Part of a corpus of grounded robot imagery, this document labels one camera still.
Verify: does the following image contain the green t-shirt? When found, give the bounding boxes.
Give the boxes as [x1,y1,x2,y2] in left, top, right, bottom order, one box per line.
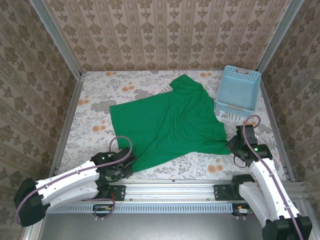
[109,74,232,173]

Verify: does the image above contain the small black electronics board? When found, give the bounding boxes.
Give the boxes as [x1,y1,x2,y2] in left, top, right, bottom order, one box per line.
[231,203,253,216]
[92,203,113,217]

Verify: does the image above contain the light blue plastic basket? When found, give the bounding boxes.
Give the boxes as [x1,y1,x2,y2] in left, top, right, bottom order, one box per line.
[214,64,262,118]

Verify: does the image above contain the grey metal sheet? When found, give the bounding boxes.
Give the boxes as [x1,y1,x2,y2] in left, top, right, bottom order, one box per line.
[39,212,266,240]

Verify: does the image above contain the floral tablecloth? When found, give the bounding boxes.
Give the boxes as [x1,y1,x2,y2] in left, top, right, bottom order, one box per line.
[59,70,287,181]

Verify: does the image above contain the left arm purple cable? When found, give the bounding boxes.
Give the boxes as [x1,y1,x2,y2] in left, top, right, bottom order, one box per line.
[14,135,133,226]

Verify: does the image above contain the aluminium table side rail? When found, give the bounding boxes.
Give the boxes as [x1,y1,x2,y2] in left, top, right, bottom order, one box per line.
[48,72,87,176]
[259,80,296,182]

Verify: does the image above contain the left arm thin base cable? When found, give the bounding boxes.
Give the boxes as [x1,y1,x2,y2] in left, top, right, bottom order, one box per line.
[82,194,116,222]

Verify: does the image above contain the arm thin base cable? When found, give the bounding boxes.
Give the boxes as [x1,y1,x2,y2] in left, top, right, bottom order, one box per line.
[236,199,255,221]
[82,194,116,222]

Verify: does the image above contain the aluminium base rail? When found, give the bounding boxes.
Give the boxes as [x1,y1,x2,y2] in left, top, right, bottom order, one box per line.
[107,178,308,203]

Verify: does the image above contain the right arm thin base cable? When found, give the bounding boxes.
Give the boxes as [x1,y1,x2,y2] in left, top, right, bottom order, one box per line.
[236,199,255,221]

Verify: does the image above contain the slotted light cable duct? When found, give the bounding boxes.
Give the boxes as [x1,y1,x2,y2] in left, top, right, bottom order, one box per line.
[49,202,235,214]

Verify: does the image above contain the aluminium frame post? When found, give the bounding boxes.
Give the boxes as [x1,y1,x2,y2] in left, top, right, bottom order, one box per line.
[28,0,83,78]
[256,0,305,73]

